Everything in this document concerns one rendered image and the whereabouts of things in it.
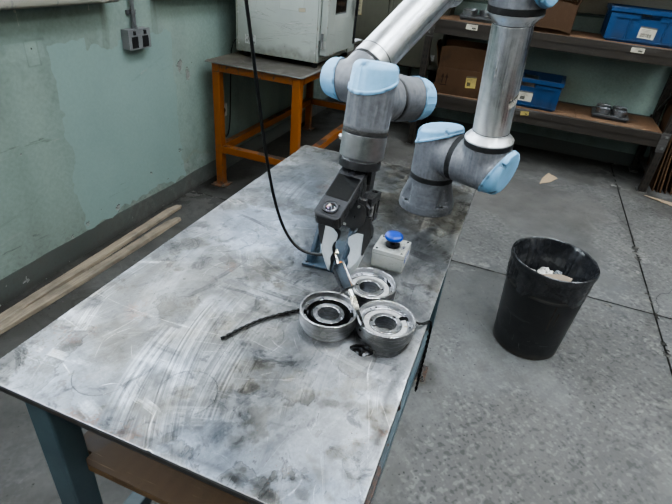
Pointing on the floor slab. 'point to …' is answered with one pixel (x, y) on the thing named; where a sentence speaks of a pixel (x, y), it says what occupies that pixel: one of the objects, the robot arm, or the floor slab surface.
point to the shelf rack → (580, 116)
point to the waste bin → (542, 296)
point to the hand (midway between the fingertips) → (338, 268)
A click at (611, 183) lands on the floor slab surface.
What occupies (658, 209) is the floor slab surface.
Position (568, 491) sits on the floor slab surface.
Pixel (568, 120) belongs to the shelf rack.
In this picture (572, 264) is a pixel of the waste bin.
